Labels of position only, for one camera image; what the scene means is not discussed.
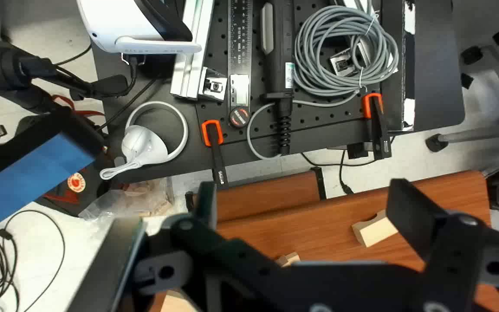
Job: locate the black box with red button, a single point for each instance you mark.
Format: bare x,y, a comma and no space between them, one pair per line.
76,184

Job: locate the metal ruler strip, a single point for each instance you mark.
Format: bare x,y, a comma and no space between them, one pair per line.
239,45

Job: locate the silver aluminium extrusion rail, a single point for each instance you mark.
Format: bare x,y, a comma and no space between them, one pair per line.
189,52

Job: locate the light wooden cube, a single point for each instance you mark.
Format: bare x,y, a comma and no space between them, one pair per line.
286,260

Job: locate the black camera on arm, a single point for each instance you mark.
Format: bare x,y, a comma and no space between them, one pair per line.
7,66

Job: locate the round slotted knob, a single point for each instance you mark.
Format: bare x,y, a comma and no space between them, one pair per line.
239,116

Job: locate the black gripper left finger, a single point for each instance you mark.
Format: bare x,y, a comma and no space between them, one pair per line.
226,243

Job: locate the dark grey flat panel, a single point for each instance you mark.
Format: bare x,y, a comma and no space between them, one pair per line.
433,57

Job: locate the clear plastic wrap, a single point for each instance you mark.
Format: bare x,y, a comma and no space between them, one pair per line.
139,193

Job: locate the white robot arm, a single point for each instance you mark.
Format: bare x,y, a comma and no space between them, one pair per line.
116,23

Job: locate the white plastic scoop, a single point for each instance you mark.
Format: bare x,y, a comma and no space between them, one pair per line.
139,148

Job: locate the black device with blue panel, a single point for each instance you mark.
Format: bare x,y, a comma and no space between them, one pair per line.
25,174

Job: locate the wooden arch block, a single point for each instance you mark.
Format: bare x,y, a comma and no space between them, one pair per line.
376,232

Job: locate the office chair base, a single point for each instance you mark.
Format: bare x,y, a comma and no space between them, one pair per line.
468,135

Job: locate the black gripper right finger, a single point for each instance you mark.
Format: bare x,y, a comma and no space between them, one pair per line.
446,248

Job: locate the black perforated mounting board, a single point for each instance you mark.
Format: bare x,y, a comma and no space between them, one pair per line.
312,115

